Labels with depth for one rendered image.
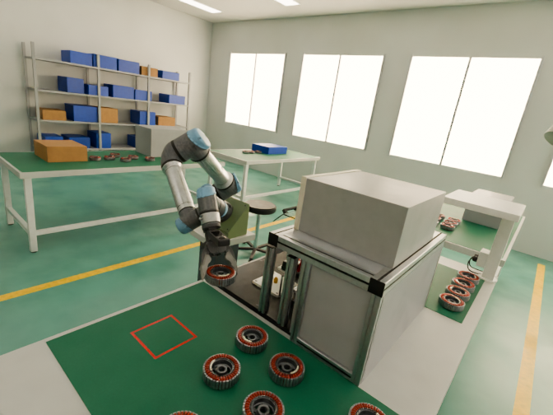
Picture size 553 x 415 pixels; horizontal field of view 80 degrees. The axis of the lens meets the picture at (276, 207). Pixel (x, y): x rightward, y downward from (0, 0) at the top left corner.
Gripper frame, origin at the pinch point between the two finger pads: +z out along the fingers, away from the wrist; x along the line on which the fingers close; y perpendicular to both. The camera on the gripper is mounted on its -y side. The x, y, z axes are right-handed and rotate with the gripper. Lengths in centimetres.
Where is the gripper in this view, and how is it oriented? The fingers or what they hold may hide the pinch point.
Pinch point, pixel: (220, 276)
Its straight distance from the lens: 124.2
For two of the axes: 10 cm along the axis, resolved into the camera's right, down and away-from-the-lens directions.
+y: -4.7, 3.1, 8.3
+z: 2.0, 9.5, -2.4
